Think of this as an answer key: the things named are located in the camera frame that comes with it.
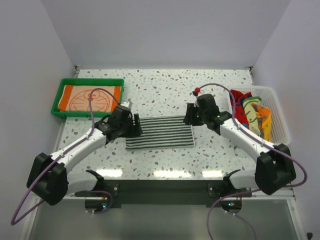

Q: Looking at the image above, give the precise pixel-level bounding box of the green white striped towel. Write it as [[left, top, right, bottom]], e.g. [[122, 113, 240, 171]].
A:
[[125, 115, 195, 151]]

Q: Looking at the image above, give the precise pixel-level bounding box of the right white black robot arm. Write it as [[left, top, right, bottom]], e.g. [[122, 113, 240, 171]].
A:
[[183, 94, 297, 197]]

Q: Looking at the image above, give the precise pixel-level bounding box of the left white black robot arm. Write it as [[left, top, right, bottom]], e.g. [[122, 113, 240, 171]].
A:
[[26, 105, 142, 206]]

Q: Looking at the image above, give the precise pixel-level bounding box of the red blue patterned towel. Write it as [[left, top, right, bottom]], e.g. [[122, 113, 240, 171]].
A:
[[230, 89, 252, 128]]

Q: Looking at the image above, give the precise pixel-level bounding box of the orange yellow patterned towel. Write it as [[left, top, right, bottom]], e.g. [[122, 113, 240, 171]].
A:
[[242, 96, 272, 142]]

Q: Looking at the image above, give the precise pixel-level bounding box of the orange folded cartoon towel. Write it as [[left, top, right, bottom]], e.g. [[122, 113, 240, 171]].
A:
[[58, 84, 122, 113]]

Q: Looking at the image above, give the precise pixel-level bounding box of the white plastic basket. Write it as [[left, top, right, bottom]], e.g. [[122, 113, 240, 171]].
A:
[[231, 85, 291, 146]]

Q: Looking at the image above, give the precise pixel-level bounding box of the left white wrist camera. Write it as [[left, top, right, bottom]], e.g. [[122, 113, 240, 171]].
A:
[[120, 100, 133, 110]]

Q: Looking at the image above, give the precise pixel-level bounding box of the black mounting base plate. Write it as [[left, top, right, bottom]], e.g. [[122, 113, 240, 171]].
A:
[[94, 179, 252, 208]]

